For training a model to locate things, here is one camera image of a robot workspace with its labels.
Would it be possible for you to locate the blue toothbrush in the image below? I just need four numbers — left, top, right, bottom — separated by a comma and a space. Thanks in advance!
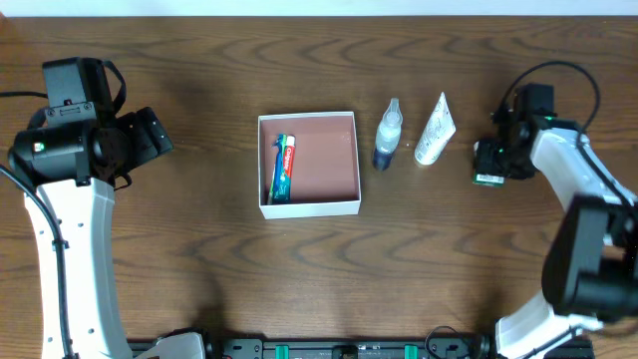
267, 134, 287, 205

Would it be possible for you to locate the clear spray bottle dark liquid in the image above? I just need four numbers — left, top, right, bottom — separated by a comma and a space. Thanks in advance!
373, 98, 403, 172

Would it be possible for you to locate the white box with pink interior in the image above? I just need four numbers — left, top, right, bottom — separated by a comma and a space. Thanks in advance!
257, 112, 362, 219

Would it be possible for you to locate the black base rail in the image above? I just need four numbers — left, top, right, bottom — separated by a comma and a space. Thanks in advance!
127, 336, 595, 359

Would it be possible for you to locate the white cream tube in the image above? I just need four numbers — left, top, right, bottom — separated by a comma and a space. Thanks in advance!
415, 92, 456, 166

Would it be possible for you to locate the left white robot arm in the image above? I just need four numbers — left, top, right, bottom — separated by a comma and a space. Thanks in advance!
10, 108, 207, 358

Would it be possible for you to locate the green and white small packet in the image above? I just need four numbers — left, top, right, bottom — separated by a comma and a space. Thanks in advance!
473, 139, 504, 187

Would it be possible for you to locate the red green toothpaste tube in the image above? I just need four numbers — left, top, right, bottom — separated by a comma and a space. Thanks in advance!
274, 134, 296, 204

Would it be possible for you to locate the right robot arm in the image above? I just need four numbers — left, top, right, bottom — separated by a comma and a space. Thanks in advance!
474, 115, 637, 358

